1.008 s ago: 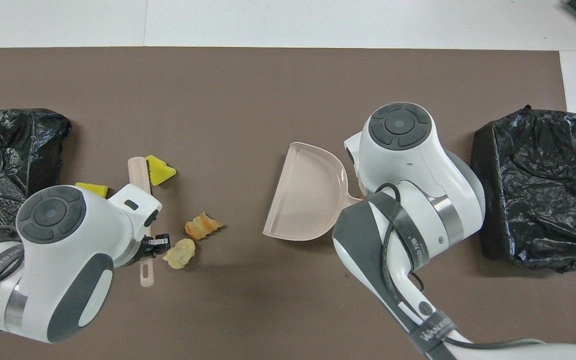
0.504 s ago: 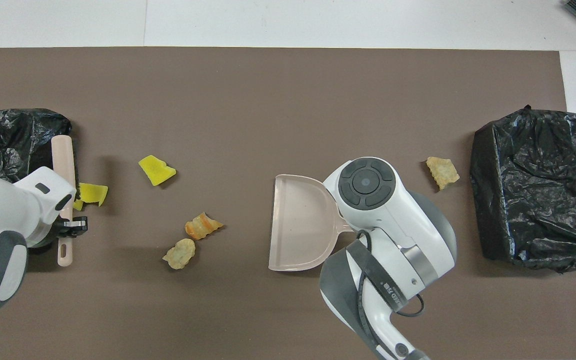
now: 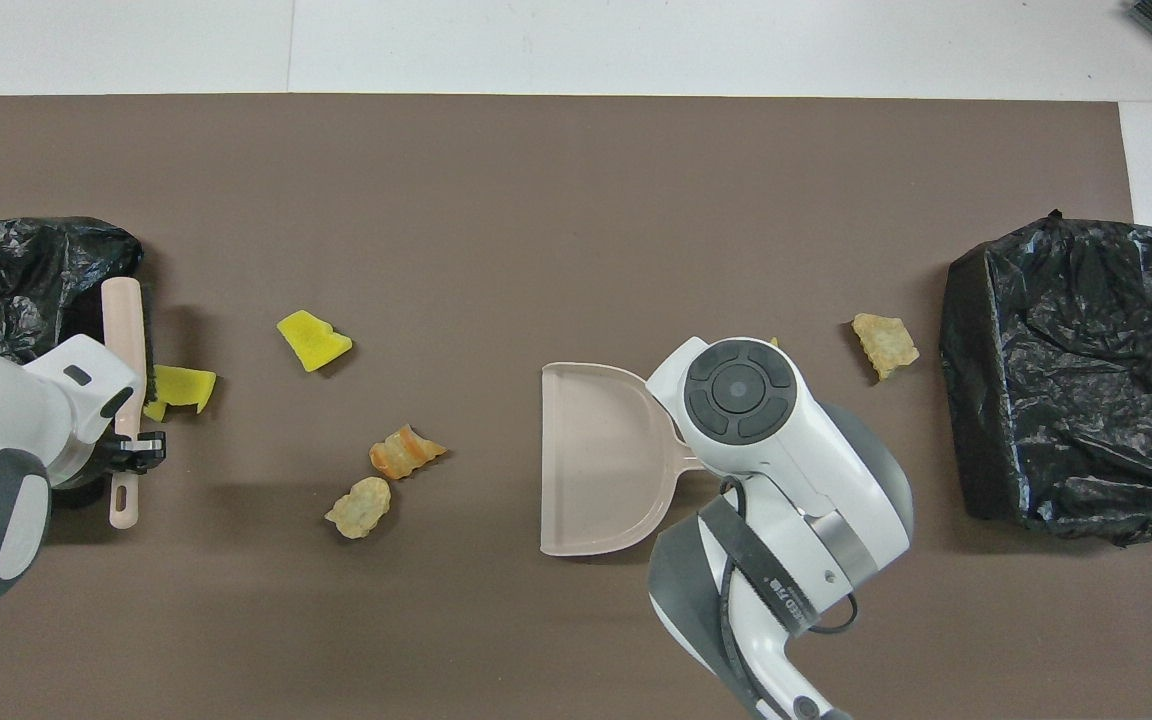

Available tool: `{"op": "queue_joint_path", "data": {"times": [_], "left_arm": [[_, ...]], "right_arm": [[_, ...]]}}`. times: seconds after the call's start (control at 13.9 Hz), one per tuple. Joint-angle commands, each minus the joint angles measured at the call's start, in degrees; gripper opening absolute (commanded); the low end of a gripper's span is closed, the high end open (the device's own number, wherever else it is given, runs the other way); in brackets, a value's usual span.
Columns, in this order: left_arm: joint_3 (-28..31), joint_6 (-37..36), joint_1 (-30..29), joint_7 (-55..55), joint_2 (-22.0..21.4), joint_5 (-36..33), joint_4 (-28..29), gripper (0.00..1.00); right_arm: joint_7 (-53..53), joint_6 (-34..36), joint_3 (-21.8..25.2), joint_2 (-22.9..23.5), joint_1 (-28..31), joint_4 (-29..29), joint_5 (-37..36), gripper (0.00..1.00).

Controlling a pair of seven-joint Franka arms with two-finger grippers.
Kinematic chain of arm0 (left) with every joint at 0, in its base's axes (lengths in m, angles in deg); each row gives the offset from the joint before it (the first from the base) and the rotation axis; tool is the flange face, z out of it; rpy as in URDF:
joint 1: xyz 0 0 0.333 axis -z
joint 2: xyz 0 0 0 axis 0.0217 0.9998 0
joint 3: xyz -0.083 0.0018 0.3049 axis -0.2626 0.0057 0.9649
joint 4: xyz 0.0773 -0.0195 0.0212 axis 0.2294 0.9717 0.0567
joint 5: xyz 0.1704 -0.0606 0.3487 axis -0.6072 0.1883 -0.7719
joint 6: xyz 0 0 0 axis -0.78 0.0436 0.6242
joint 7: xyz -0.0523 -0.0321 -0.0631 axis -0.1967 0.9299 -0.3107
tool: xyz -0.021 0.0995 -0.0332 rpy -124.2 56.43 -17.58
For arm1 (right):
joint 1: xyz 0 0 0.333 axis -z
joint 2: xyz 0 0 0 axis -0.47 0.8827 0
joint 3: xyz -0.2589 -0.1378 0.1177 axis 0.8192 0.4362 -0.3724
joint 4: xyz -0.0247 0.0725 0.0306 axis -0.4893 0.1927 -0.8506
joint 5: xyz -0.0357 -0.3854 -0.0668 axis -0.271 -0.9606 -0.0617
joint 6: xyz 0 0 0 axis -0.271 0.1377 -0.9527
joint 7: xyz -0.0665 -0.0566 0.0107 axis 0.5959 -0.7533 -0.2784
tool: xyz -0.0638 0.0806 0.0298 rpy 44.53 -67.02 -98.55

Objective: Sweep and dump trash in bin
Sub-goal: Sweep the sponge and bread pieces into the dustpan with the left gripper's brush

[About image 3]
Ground beige hand brush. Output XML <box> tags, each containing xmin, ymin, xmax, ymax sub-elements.
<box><xmin>100</xmin><ymin>277</ymin><xmax>160</xmax><ymax>530</ymax></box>

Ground orange striped croissant toy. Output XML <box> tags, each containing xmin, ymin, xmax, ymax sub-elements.
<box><xmin>369</xmin><ymin>424</ymin><xmax>448</xmax><ymax>482</ymax></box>

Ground bin with black bag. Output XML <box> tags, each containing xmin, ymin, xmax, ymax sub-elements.
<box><xmin>0</xmin><ymin>217</ymin><xmax>144</xmax><ymax>528</ymax></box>
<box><xmin>941</xmin><ymin>210</ymin><xmax>1152</xmax><ymax>547</ymax></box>

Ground brown table mat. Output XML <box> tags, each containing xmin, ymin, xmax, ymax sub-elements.
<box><xmin>0</xmin><ymin>93</ymin><xmax>1152</xmax><ymax>720</ymax></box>

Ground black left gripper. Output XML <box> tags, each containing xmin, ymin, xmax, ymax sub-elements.
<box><xmin>102</xmin><ymin>430</ymin><xmax>168</xmax><ymax>476</ymax></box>

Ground pale striped croissant toy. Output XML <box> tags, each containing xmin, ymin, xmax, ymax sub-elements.
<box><xmin>325</xmin><ymin>477</ymin><xmax>393</xmax><ymax>540</ymax></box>

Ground yellow sponge wedge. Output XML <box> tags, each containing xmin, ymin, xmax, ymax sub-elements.
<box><xmin>276</xmin><ymin>309</ymin><xmax>354</xmax><ymax>373</ymax></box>

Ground notched yellow sponge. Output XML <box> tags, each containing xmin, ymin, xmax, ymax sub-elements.
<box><xmin>143</xmin><ymin>364</ymin><xmax>218</xmax><ymax>423</ymax></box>

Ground pale bread chunk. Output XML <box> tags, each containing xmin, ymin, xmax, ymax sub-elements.
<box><xmin>852</xmin><ymin>313</ymin><xmax>921</xmax><ymax>382</ymax></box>

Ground beige plastic dustpan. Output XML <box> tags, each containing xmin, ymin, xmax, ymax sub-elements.
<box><xmin>539</xmin><ymin>361</ymin><xmax>709</xmax><ymax>558</ymax></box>

